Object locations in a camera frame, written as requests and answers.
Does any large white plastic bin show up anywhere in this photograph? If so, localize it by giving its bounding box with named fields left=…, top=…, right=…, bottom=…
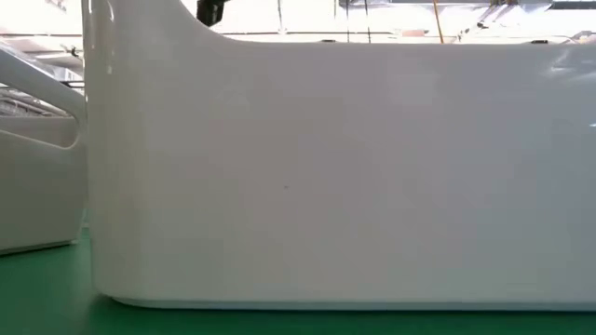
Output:
left=81, top=0, right=596, bottom=312

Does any small white plastic bin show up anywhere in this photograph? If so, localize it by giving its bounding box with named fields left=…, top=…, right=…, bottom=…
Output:
left=0, top=46, right=89, bottom=256

